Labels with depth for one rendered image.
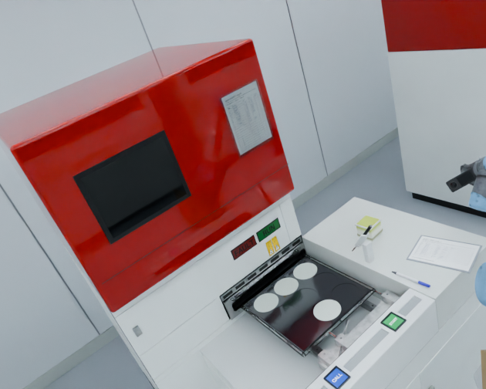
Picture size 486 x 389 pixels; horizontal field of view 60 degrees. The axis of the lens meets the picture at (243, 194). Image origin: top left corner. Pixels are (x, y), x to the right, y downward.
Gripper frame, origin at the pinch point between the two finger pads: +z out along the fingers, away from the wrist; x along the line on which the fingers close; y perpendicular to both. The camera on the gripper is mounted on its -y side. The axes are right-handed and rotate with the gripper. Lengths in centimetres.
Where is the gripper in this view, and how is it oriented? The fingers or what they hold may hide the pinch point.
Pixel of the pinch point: (463, 177)
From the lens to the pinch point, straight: 190.5
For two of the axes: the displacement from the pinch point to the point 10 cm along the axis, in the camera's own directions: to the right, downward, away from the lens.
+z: 2.4, 0.6, 9.7
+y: 8.5, -4.9, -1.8
